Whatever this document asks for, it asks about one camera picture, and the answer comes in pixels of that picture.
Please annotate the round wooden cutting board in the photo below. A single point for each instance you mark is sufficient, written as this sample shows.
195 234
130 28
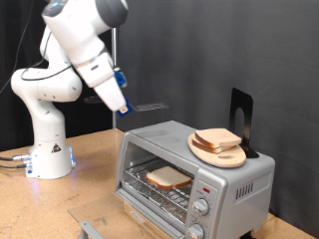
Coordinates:
222 160

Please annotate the black metal bookend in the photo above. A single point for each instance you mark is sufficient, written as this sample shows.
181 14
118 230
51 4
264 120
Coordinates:
247 132

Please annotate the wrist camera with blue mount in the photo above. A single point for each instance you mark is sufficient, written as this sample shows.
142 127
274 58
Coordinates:
120 79

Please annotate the silver toaster oven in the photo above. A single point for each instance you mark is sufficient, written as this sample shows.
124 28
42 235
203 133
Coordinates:
232 179

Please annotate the black taped oven foot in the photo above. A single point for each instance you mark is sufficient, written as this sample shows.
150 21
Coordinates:
247 236

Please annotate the silver oven knob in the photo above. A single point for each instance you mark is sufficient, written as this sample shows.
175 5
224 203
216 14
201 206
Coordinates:
200 207
196 232

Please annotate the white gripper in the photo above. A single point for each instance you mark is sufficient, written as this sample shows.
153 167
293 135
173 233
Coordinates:
111 94

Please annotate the metal spatula with blue block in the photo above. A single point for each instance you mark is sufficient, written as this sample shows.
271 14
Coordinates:
149 107

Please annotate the white bread slice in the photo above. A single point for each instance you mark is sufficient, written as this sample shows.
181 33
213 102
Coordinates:
217 136
167 177
207 148

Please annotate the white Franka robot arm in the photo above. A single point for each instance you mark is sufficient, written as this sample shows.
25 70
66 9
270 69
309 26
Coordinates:
43 86

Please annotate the vertical metal pole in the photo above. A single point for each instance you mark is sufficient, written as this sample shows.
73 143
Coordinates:
114 43

